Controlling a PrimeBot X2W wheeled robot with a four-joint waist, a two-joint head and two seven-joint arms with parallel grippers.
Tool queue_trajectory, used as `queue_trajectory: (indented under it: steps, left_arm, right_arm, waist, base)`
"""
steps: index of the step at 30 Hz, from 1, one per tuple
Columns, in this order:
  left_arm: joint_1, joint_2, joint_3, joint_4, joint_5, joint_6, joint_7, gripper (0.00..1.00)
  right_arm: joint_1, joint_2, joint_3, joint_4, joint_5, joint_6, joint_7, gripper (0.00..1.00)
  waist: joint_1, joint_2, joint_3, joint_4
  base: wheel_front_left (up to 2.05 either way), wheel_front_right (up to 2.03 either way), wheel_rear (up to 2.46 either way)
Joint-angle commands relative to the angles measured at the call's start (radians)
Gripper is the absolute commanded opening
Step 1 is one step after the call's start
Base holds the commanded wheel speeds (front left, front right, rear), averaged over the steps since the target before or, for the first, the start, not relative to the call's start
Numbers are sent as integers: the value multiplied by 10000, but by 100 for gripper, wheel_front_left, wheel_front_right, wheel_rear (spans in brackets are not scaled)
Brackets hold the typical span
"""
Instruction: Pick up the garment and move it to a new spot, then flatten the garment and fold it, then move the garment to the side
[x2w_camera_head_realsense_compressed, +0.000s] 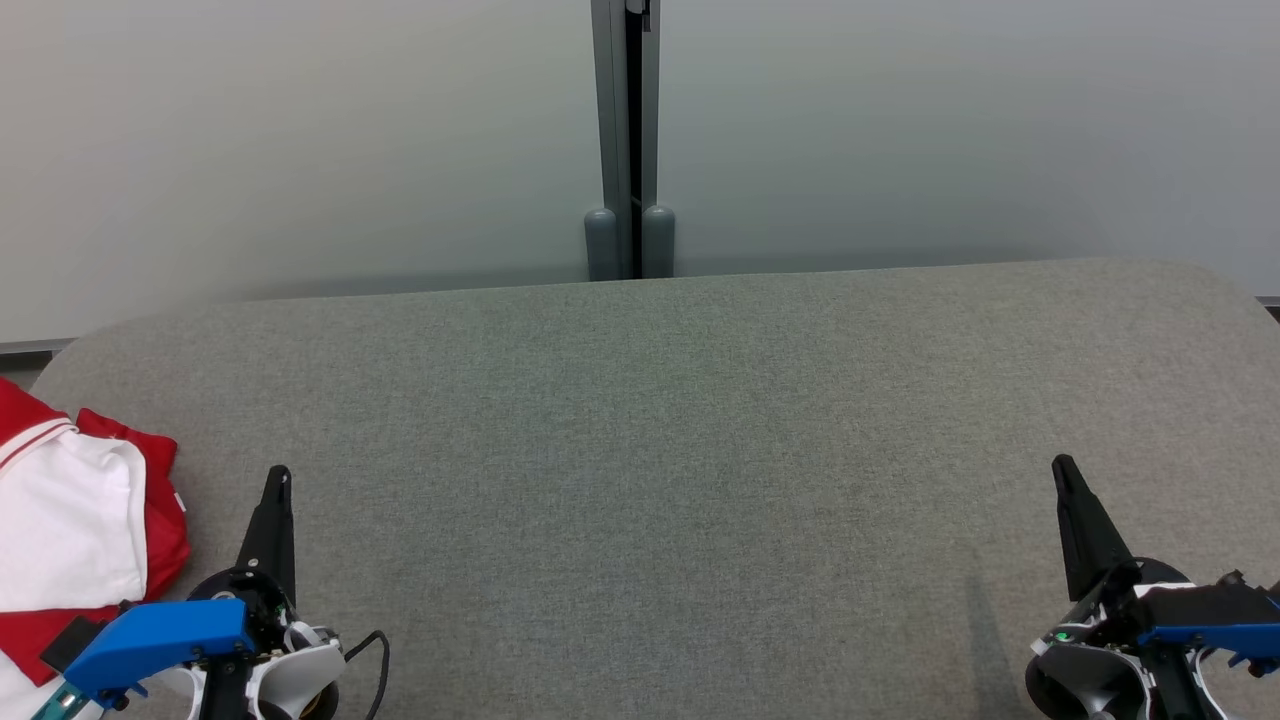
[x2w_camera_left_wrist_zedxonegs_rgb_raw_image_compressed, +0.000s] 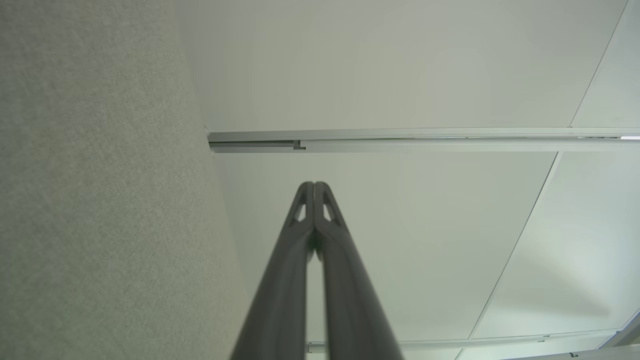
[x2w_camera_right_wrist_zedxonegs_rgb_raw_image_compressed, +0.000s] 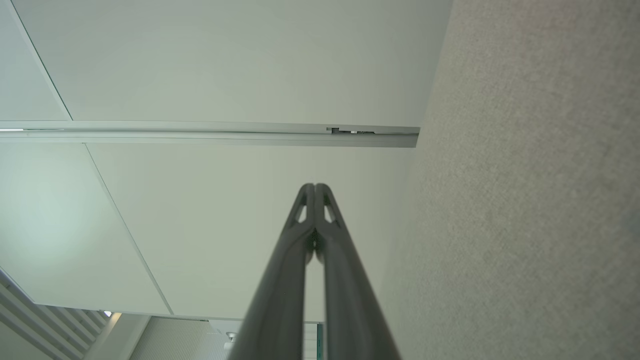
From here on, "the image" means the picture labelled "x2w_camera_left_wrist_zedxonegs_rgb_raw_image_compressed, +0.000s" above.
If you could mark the silver metal rail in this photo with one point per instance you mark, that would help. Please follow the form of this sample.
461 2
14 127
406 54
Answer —
425 145
475 342

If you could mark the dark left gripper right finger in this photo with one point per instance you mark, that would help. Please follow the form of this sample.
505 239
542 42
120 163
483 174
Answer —
350 300

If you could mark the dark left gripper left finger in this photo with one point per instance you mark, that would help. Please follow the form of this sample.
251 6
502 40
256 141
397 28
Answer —
280 300

